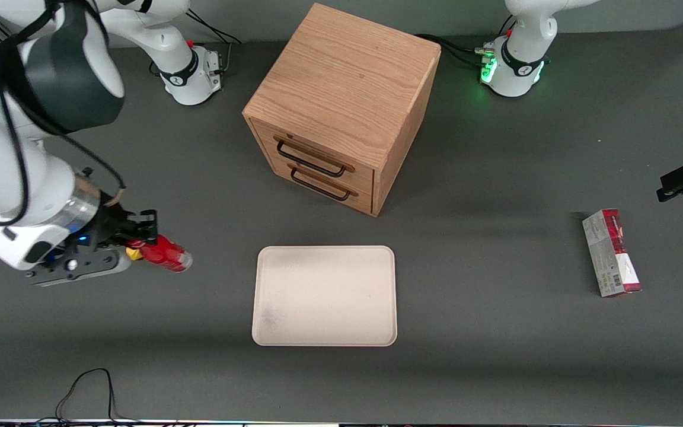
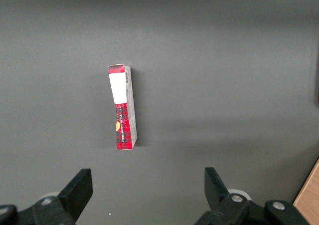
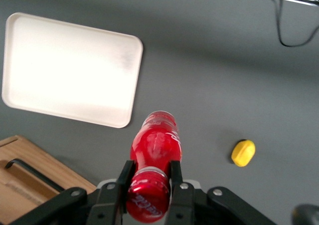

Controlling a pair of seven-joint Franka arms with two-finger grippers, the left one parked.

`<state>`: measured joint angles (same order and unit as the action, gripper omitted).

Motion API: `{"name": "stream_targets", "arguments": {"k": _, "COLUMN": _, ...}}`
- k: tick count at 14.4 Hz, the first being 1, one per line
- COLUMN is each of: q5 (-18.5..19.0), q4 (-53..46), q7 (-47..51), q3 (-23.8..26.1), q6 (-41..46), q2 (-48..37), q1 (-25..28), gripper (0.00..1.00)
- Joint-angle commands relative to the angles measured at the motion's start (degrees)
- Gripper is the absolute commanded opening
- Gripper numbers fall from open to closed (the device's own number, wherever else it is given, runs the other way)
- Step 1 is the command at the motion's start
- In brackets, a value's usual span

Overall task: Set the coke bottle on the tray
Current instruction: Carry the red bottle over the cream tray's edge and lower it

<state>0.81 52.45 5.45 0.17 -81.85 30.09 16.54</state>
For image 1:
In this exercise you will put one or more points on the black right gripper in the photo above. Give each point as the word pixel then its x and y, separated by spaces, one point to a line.
pixel 108 226

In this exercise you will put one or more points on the red coke bottle yellow cap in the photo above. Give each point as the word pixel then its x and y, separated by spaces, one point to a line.
pixel 166 254

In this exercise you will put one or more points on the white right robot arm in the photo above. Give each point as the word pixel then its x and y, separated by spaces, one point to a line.
pixel 15 118

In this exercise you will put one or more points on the beige rectangular tray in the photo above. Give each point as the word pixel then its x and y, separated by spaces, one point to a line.
pixel 324 296

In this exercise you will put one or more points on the red plaid cardboard box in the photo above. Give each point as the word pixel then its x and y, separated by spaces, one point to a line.
pixel 611 252

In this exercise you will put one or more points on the wooden drawer cabinet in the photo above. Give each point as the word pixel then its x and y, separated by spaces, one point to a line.
pixel 347 77

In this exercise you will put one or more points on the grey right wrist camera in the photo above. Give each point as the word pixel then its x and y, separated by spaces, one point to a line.
pixel 80 267

